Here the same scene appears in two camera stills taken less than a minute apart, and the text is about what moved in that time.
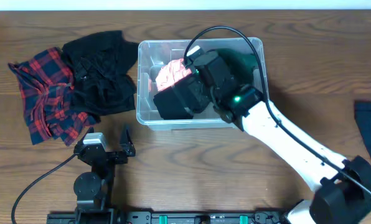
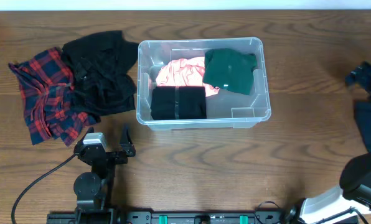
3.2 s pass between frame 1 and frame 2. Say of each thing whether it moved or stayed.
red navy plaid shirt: stayed
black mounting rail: stayed
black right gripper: moved
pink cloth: stayed
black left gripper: stayed
